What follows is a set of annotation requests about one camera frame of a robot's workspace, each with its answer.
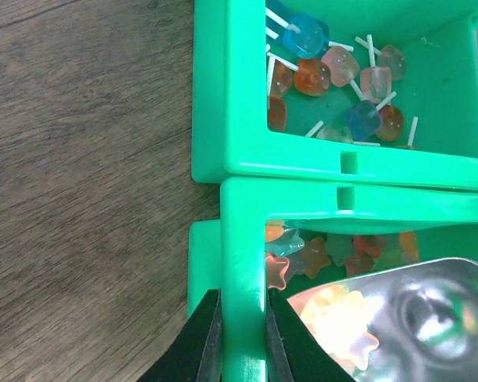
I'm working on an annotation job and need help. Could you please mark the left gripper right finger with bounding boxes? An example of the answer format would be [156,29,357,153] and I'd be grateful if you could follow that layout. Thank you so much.
[265,289,353,382]

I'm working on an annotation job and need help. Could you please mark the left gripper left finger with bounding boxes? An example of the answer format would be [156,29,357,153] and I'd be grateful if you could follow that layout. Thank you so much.
[139,289,222,382]

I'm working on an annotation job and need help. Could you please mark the green bin star gummies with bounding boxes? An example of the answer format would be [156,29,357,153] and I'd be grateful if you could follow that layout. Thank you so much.
[188,177,478,381]

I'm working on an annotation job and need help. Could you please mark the metal scoop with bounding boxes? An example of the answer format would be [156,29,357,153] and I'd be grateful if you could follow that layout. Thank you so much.
[288,258,478,381]

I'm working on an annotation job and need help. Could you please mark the green bin lollipops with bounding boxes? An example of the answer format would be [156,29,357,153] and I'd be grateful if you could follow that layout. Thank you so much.
[192,1,478,191]

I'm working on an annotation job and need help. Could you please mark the pile of star gummies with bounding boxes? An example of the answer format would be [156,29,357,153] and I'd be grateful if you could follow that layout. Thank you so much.
[264,220,421,290]

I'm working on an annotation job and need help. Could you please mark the pile of lollipops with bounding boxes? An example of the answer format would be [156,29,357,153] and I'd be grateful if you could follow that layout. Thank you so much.
[265,1,406,144]

